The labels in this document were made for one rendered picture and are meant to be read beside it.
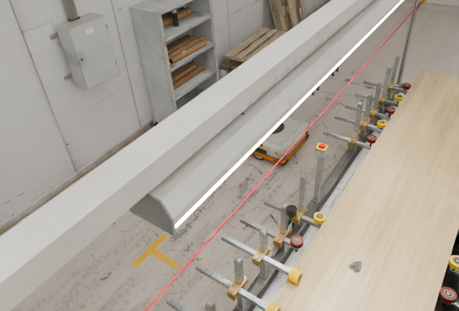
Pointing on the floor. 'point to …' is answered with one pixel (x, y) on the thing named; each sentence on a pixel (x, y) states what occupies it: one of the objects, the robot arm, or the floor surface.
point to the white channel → (165, 149)
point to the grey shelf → (149, 19)
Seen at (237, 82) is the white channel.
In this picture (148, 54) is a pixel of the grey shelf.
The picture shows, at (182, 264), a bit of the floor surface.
